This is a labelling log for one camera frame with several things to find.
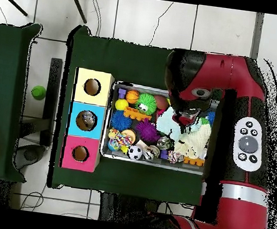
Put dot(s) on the mint green waffle cloth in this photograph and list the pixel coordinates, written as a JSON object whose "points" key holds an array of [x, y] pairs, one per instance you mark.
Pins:
{"points": [[167, 123]]}

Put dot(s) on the cream waffle cloth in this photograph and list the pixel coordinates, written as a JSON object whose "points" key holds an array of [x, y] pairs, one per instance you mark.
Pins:
{"points": [[195, 142]]}

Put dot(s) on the clear plastic water bottle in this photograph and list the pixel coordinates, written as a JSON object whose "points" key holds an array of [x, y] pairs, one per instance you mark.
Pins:
{"points": [[88, 119]]}

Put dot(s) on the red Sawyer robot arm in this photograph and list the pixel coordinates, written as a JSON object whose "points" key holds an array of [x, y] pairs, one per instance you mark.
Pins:
{"points": [[246, 78]]}

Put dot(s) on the shallow mesh bin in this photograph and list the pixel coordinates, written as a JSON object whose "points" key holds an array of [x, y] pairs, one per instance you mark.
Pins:
{"points": [[127, 159]]}

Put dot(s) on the wooden box with three holes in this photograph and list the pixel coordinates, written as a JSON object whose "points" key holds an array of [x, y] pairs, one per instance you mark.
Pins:
{"points": [[84, 141]]}

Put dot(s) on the brown toy football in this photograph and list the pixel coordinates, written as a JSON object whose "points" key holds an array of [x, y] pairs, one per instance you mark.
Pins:
{"points": [[160, 101]]}

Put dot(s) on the purple spiky ball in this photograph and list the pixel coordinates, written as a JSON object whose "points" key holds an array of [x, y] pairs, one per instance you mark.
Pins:
{"points": [[147, 130]]}

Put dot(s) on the green spiky ball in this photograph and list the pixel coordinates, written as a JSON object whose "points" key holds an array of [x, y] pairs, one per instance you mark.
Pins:
{"points": [[146, 103]]}

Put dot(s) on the orange building brick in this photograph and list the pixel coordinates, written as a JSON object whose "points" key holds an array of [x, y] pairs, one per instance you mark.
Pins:
{"points": [[136, 114]]}

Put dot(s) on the small orange basketball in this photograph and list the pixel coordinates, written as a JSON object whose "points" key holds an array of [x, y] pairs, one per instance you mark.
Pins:
{"points": [[132, 96]]}

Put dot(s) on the small soccer ball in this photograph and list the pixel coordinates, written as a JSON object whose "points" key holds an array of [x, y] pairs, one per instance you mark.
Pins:
{"points": [[134, 152]]}

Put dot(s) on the blue spiky ball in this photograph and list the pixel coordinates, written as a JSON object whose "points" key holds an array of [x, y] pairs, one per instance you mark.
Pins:
{"points": [[121, 121]]}

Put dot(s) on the yellow ball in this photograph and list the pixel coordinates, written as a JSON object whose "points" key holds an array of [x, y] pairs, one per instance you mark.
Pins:
{"points": [[121, 104]]}

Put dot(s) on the dark green table cloth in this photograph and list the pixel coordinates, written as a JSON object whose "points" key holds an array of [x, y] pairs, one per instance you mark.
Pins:
{"points": [[95, 177]]}

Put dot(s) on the black upright panel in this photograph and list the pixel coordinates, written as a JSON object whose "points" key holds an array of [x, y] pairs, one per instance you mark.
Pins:
{"points": [[51, 100]]}

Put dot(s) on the grey stand base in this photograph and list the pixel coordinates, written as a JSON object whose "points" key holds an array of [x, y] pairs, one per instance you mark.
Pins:
{"points": [[29, 155]]}

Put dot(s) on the green cloth side table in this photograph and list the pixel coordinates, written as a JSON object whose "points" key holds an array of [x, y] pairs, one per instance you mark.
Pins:
{"points": [[5, 89]]}

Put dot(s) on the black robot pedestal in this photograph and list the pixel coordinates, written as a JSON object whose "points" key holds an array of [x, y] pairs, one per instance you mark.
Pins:
{"points": [[120, 210]]}

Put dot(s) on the black metal frame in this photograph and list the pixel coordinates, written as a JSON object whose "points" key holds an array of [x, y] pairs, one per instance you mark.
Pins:
{"points": [[78, 5]]}

